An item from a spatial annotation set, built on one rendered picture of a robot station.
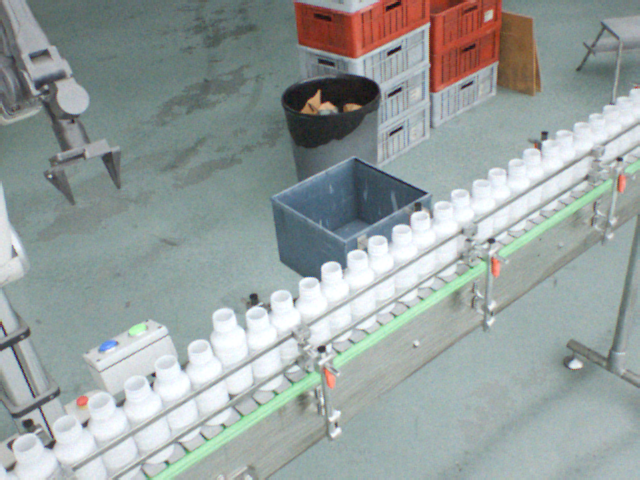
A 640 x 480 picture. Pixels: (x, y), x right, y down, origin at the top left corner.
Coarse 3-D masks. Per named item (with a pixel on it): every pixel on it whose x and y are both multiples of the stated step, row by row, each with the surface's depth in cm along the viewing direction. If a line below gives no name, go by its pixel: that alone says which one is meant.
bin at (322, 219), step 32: (352, 160) 217; (288, 192) 205; (320, 192) 213; (352, 192) 222; (384, 192) 212; (416, 192) 201; (288, 224) 201; (320, 224) 219; (352, 224) 227; (384, 224) 189; (288, 256) 209; (320, 256) 194
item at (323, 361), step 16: (592, 176) 178; (624, 176) 172; (416, 208) 163; (608, 208) 179; (592, 224) 187; (608, 224) 181; (608, 240) 183; (464, 256) 157; (496, 256) 150; (496, 272) 152; (256, 304) 142; (304, 336) 131; (304, 352) 132; (320, 352) 128; (304, 368) 135; (320, 368) 129; (336, 368) 128; (320, 400) 141; (336, 416) 138; (32, 432) 121; (336, 432) 140
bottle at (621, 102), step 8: (616, 104) 184; (624, 104) 182; (632, 104) 183; (624, 112) 183; (624, 120) 183; (632, 120) 184; (624, 128) 184; (624, 136) 186; (624, 144) 187; (624, 160) 190
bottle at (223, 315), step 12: (216, 312) 125; (228, 312) 126; (216, 324) 124; (228, 324) 124; (216, 336) 126; (228, 336) 125; (240, 336) 126; (216, 348) 126; (228, 348) 125; (240, 348) 126; (228, 360) 127; (240, 360) 127; (240, 372) 129; (252, 372) 132; (228, 384) 130; (240, 384) 130; (252, 384) 133
